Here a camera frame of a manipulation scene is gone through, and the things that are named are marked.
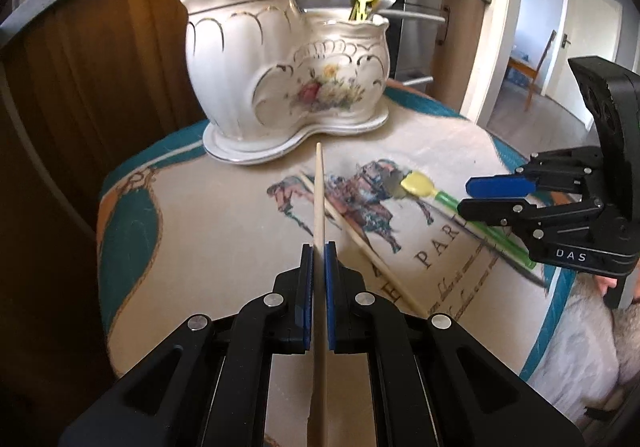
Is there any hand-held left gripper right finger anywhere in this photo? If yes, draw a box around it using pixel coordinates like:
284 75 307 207
324 241 583 447

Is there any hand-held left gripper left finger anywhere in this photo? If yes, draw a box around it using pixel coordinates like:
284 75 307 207
60 243 316 447

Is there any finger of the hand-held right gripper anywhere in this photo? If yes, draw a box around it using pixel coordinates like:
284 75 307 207
465 148 607 200
457 196 609 248

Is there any yellow green plastic spoon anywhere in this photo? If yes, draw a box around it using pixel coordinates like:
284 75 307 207
400 170 537 269

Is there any white ceramic utensil holder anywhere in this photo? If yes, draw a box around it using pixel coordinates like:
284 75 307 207
180 0 391 166

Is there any person's right hand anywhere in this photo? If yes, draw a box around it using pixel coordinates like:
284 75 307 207
595 274 622 298

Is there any wooden chair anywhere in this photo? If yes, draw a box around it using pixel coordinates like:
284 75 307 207
505 30 557 112

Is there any printed cloth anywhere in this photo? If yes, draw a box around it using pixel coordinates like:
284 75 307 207
97 80 576 447

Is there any white door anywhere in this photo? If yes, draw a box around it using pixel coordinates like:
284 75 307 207
542 0 625 103

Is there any narrow wooden cabinet panel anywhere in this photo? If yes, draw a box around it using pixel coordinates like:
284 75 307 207
432 0 488 115

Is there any white fleece clothing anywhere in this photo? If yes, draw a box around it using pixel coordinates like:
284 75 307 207
520 272 640 425

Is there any stainless steel oven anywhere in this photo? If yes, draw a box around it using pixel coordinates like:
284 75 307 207
261 0 448 100

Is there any wooden kitchen cabinet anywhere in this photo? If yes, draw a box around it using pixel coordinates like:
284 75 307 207
0 0 263 248

